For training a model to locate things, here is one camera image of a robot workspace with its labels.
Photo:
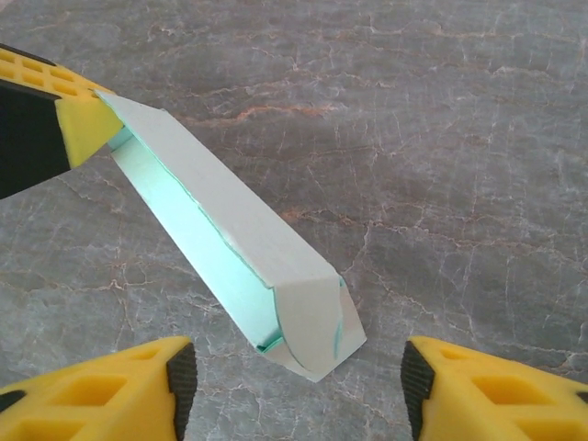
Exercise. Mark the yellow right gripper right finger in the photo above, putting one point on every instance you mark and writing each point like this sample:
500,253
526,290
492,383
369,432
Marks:
505,395

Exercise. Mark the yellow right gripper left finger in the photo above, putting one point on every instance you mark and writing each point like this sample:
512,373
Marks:
92,395

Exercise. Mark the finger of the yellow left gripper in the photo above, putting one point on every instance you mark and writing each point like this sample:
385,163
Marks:
32,128

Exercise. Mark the pale teal paper box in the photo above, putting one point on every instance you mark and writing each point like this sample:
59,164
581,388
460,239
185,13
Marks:
257,229

